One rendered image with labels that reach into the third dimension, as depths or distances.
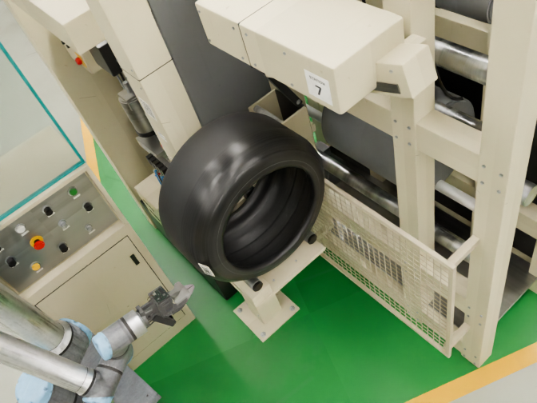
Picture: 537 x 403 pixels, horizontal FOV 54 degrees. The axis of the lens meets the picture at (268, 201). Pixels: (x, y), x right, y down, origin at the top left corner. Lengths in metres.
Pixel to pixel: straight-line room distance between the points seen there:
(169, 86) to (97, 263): 0.99
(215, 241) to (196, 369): 1.39
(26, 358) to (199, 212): 0.70
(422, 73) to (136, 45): 0.83
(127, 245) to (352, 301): 1.22
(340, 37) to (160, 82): 0.65
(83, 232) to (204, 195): 0.90
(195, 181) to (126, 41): 0.46
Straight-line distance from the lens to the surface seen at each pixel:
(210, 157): 1.65
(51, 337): 2.14
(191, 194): 1.65
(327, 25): 1.45
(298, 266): 2.12
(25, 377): 2.25
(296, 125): 2.14
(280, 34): 1.46
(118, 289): 2.63
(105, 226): 2.44
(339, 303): 2.93
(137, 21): 1.67
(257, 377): 2.84
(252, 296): 2.02
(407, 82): 1.36
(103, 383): 1.94
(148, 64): 1.73
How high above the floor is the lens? 2.55
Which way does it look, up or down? 48 degrees down
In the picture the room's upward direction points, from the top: 20 degrees counter-clockwise
